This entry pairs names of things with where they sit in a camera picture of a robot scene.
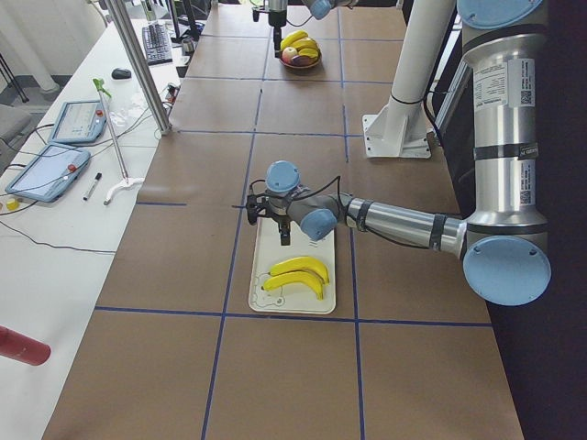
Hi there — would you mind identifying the metal reacher grabber stick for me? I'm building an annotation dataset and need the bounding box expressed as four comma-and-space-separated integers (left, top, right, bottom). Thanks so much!
93, 78, 145, 205

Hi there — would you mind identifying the black keyboard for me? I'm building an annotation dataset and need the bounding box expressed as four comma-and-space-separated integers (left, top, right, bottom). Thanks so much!
141, 24, 172, 65

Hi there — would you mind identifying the black computer mouse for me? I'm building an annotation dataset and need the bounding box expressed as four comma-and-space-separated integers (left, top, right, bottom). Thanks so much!
111, 68, 132, 80

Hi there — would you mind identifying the aluminium frame post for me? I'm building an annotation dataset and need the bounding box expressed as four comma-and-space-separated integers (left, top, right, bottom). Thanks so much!
107, 0, 172, 136

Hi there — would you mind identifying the blue teach pendant near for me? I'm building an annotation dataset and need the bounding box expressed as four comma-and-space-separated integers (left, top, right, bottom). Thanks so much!
6, 142, 91, 203

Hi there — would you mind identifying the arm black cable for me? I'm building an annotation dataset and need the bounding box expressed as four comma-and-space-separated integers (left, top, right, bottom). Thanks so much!
249, 173, 435, 251

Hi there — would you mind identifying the brown paper table cover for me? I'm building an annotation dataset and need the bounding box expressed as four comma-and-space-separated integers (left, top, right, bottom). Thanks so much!
44, 5, 522, 439

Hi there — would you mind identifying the dark purple eggplant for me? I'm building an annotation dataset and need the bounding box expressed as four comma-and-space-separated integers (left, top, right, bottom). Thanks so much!
293, 55, 317, 68

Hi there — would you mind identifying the blue teach pendant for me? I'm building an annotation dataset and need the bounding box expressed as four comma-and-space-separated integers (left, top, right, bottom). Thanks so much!
6, 142, 91, 203
50, 100, 105, 144

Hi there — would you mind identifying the black marker pen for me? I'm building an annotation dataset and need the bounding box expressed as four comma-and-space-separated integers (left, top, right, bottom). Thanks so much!
83, 172, 103, 202

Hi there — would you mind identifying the blue teach pendant far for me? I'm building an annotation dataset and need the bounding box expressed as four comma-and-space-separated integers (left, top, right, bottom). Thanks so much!
50, 100, 105, 144

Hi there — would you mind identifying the brown wicker basket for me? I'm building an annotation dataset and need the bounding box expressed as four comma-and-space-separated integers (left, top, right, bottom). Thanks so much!
279, 47, 321, 70

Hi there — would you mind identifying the white bear tray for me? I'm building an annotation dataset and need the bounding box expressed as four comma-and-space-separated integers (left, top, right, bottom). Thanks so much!
249, 218, 336, 314

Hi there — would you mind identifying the metal cup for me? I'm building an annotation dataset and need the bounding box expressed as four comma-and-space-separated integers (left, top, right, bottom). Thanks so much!
182, 38, 195, 56

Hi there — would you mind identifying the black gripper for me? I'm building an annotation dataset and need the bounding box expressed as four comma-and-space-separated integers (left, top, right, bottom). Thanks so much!
245, 192, 291, 246
252, 5, 287, 58

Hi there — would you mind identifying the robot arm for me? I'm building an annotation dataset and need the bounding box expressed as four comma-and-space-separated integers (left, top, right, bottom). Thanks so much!
252, 0, 359, 58
245, 1, 551, 306

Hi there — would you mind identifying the yellow banana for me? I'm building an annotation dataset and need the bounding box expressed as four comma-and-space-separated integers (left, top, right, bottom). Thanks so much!
292, 38, 319, 51
261, 270, 324, 301
269, 256, 329, 284
281, 29, 308, 50

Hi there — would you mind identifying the red cylinder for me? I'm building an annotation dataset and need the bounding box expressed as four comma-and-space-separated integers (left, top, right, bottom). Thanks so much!
0, 326, 51, 366

